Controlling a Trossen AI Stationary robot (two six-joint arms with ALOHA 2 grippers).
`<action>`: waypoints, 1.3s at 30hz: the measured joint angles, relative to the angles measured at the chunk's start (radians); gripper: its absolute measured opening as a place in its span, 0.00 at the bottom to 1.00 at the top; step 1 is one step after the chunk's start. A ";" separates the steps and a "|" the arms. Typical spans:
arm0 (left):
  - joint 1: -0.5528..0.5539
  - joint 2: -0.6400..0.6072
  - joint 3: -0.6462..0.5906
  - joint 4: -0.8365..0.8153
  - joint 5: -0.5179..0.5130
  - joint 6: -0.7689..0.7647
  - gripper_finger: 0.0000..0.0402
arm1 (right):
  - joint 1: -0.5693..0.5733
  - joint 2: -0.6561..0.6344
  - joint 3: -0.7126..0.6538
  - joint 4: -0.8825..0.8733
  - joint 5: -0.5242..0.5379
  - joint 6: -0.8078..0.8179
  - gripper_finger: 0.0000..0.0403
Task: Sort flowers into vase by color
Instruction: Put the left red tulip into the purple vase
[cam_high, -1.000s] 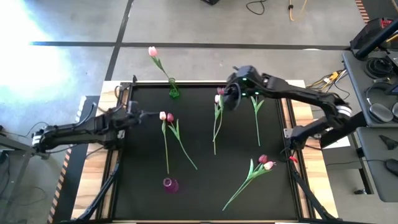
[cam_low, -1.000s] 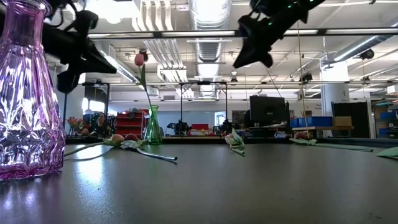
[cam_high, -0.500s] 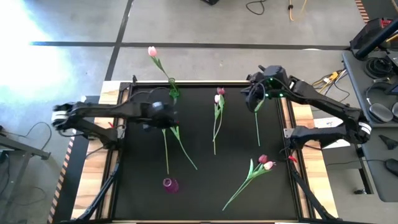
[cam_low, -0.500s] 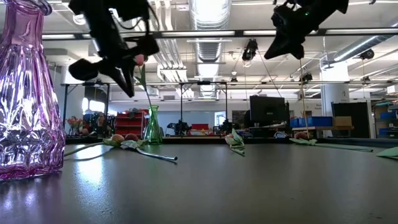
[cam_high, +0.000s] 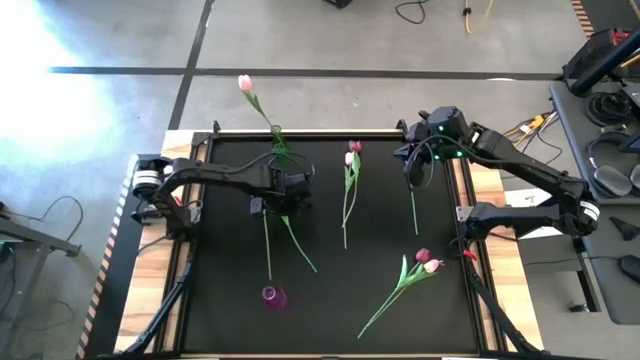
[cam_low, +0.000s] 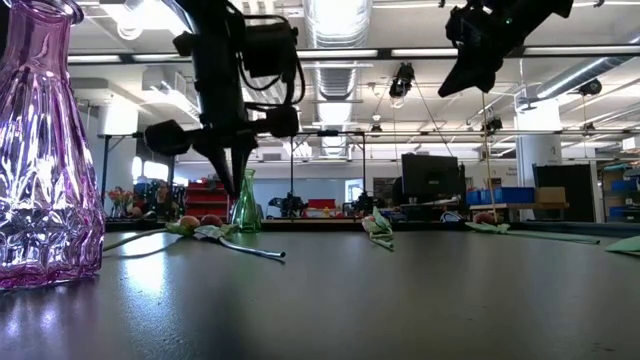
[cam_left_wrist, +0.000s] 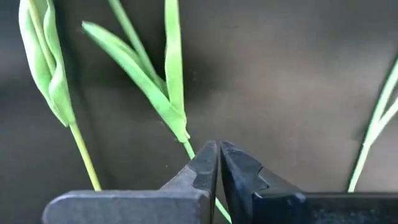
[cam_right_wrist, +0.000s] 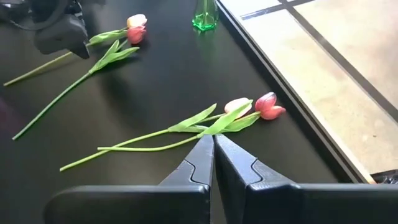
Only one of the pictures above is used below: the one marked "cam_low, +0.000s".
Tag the green glass vase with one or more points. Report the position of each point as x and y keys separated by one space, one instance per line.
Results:
x=246 y=212

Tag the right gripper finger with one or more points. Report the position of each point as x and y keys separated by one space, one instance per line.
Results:
x=472 y=77

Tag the black round ceiling fixture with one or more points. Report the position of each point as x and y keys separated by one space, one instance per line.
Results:
x=590 y=87

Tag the black computer monitor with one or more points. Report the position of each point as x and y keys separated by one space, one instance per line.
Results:
x=430 y=177

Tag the blue shelf bins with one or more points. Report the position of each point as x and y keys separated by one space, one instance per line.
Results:
x=622 y=186

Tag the red artificial tulip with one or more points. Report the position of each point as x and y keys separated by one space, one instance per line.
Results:
x=627 y=245

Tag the black overhead light bar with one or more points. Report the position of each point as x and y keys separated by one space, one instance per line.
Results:
x=350 y=53

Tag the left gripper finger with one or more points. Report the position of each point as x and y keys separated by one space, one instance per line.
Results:
x=220 y=162
x=242 y=157

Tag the black cabinet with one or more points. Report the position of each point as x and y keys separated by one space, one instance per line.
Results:
x=579 y=190

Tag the black hanging ceiling camera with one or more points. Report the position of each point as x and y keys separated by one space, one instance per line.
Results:
x=402 y=80

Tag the brown cardboard box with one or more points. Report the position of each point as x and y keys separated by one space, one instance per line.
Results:
x=550 y=195

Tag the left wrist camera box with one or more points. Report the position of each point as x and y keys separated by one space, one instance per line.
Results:
x=270 y=50

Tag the background flower bunch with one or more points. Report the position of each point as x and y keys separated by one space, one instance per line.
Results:
x=120 y=197

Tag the purple ribbed glass vase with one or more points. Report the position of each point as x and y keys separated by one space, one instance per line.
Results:
x=45 y=175

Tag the red tool cabinet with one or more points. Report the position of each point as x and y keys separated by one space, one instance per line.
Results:
x=205 y=200

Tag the orange artificial tulip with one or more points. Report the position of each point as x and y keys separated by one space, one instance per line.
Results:
x=189 y=222

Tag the silver ceiling duct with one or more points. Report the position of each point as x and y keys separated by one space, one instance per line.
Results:
x=337 y=30

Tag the white building column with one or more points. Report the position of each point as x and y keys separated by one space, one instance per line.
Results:
x=537 y=145

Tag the wooden background table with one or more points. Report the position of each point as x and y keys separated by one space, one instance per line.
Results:
x=520 y=205

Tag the pale pink artificial tulip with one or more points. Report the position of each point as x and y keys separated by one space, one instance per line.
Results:
x=378 y=227

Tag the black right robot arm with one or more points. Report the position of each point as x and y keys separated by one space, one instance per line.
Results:
x=552 y=9

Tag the black background robot arm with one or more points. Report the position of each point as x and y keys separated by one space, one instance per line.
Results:
x=364 y=204
x=290 y=205

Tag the blue storage bins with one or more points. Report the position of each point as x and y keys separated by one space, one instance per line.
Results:
x=500 y=195

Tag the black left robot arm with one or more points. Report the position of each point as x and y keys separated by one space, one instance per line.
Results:
x=210 y=11

